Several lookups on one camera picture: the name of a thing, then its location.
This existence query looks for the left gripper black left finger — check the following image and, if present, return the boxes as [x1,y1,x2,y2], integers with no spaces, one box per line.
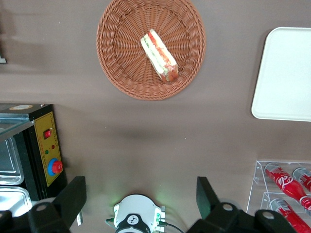
[0,176,87,233]

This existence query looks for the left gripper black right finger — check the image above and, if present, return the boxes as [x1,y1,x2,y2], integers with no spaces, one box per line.
[187,176,297,233]

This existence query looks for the layered sandwich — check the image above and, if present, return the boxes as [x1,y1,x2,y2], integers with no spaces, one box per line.
[140,28,180,85]

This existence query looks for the cream plastic tray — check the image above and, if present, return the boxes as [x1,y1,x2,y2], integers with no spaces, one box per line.
[251,27,311,122]

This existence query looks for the round brown wicker basket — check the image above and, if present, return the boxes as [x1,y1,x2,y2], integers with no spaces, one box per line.
[96,0,207,101]

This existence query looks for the steel food pan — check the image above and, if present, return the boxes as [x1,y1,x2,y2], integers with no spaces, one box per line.
[0,186,33,218]
[0,136,25,185]

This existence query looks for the clear acrylic bottle rack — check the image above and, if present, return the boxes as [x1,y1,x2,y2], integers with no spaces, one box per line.
[246,160,311,233]

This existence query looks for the black food warmer cabinet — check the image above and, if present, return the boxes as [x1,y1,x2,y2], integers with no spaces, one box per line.
[0,103,68,218]

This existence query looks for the red cola bottle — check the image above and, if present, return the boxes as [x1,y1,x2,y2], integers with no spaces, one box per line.
[264,162,311,210]
[270,198,311,233]
[292,167,311,193]

